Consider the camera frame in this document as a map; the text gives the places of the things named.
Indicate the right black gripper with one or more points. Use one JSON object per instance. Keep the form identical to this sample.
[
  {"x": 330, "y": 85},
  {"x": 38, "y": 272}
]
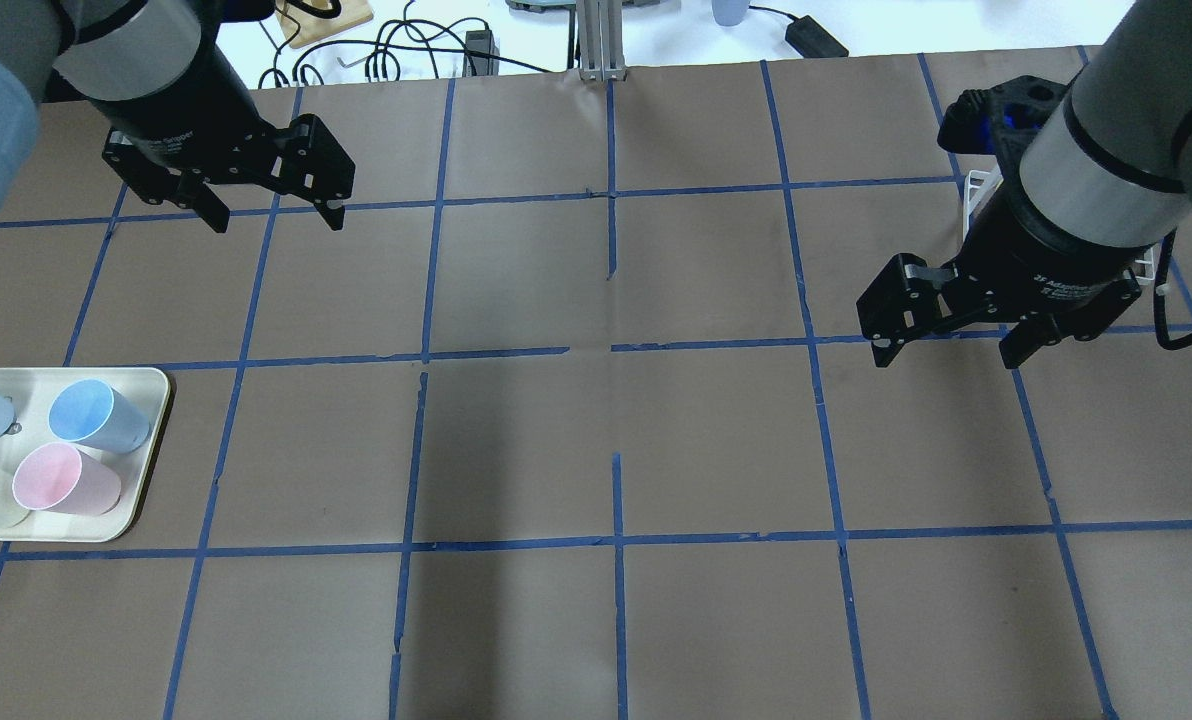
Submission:
[{"x": 1051, "y": 252}]

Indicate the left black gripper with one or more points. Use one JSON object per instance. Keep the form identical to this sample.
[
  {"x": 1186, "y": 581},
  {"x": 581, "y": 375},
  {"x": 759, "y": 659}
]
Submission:
[{"x": 184, "y": 120}]

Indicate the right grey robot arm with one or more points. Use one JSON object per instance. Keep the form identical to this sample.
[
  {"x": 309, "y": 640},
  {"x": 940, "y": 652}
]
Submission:
[{"x": 1092, "y": 175}]

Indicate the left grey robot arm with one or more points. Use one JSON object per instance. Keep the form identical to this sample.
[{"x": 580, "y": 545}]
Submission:
[{"x": 108, "y": 50}]

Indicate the blue cup near gripper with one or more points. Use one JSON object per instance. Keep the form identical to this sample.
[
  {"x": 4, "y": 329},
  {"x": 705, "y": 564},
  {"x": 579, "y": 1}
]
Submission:
[{"x": 93, "y": 414}]

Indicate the pink plastic cup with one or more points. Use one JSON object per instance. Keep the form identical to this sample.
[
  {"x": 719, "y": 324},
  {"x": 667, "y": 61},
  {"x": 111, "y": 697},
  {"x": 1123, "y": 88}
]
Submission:
[{"x": 62, "y": 478}]

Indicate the pale blue cup on desk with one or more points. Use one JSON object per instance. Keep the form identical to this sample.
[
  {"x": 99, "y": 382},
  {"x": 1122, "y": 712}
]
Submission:
[{"x": 729, "y": 13}]

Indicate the wooden stand base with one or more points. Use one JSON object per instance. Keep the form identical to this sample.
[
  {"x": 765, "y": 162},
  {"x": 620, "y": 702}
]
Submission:
[{"x": 308, "y": 22}]

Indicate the cream plastic tray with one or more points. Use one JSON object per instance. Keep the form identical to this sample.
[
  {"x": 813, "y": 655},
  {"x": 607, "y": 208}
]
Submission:
[{"x": 33, "y": 391}]

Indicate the black power adapter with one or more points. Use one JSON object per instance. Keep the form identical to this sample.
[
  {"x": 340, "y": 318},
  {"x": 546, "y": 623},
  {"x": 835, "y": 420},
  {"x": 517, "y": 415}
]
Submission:
[{"x": 813, "y": 41}]

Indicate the white wire cup rack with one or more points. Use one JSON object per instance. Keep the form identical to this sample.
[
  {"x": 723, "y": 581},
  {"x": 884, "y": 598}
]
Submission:
[{"x": 979, "y": 186}]

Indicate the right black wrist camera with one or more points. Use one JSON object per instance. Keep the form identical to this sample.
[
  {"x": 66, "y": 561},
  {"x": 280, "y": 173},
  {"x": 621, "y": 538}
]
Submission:
[{"x": 1001, "y": 121}]

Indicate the aluminium frame post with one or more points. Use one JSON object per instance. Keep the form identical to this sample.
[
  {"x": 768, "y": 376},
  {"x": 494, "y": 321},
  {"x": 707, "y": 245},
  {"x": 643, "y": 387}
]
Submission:
[{"x": 599, "y": 27}]

